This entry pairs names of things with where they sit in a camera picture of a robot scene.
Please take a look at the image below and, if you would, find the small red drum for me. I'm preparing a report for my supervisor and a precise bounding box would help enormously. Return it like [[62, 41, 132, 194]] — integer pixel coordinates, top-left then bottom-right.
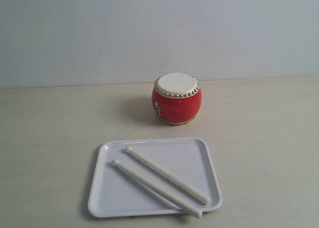
[[152, 73, 202, 125]]

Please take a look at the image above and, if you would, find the white rectangular plastic tray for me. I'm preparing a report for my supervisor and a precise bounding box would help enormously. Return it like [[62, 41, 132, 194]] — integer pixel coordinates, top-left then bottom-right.
[[88, 137, 222, 218]]

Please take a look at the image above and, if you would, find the white drumstick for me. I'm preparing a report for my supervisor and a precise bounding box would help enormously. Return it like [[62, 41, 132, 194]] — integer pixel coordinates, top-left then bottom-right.
[[125, 146, 210, 205], [111, 160, 203, 219]]

